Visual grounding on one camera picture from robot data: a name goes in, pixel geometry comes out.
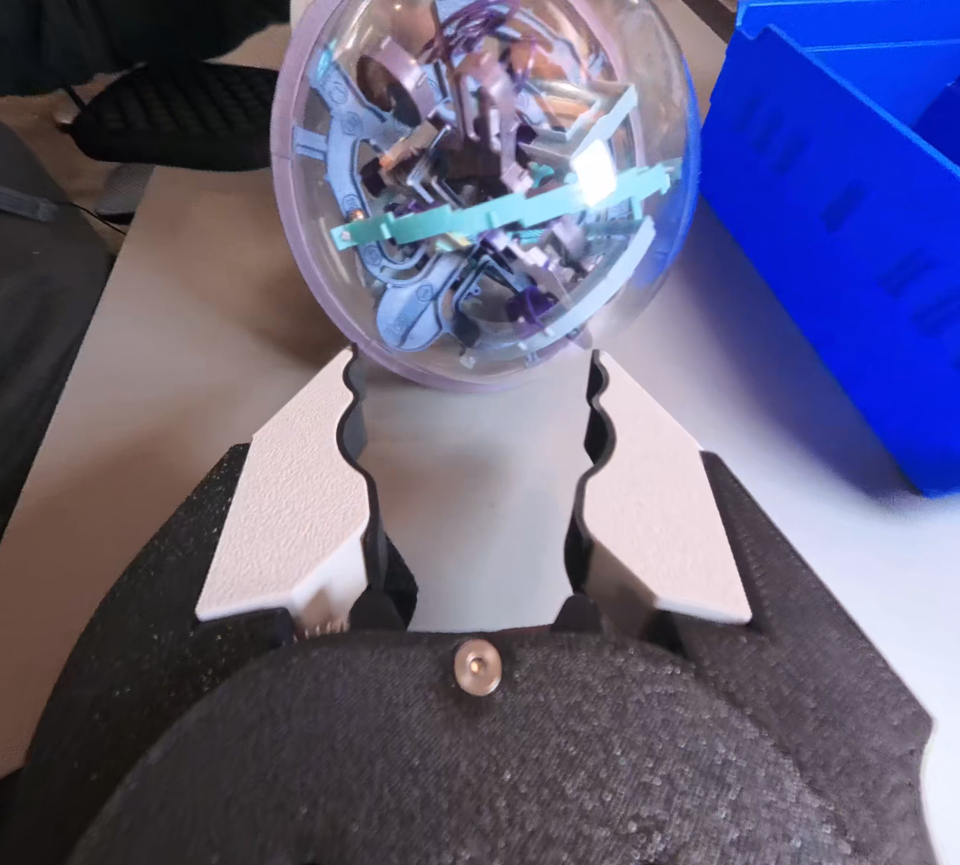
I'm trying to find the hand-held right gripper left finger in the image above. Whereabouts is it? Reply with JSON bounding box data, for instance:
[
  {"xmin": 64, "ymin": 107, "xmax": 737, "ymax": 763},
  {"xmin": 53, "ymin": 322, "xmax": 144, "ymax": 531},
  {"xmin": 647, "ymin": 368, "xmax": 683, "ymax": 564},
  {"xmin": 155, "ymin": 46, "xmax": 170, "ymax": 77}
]
[{"xmin": 195, "ymin": 348, "xmax": 394, "ymax": 623}]

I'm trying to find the clear plastic maze ball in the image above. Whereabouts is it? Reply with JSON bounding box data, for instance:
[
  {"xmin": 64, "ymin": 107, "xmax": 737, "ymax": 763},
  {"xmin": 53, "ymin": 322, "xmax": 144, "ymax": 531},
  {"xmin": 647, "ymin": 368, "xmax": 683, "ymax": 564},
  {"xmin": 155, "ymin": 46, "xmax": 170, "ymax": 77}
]
[{"xmin": 270, "ymin": 0, "xmax": 703, "ymax": 389}]

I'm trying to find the black mesh pad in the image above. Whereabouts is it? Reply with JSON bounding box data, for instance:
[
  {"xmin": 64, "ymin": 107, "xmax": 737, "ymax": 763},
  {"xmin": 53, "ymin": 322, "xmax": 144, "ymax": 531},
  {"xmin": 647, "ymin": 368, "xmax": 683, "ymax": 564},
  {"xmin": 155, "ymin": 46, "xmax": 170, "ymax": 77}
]
[{"xmin": 72, "ymin": 60, "xmax": 283, "ymax": 173}]

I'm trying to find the black printed hoodie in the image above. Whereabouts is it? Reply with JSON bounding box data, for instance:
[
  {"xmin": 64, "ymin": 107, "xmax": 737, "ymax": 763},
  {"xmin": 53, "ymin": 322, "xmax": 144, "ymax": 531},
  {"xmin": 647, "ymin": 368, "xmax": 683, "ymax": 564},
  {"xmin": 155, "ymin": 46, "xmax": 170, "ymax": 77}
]
[{"xmin": 0, "ymin": 130, "xmax": 121, "ymax": 536}]

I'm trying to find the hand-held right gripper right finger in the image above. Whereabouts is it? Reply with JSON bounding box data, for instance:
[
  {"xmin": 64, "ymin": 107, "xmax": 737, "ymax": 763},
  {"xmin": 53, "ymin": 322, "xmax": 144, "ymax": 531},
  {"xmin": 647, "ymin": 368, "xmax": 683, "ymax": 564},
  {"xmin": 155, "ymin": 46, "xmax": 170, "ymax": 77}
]
[{"xmin": 567, "ymin": 348, "xmax": 751, "ymax": 623}]

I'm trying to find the blue plastic bin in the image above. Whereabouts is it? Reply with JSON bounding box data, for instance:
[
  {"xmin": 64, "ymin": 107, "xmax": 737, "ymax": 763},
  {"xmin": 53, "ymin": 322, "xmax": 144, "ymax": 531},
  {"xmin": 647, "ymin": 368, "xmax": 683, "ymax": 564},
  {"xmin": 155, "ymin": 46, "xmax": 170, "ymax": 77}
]
[{"xmin": 702, "ymin": 0, "xmax": 960, "ymax": 494}]

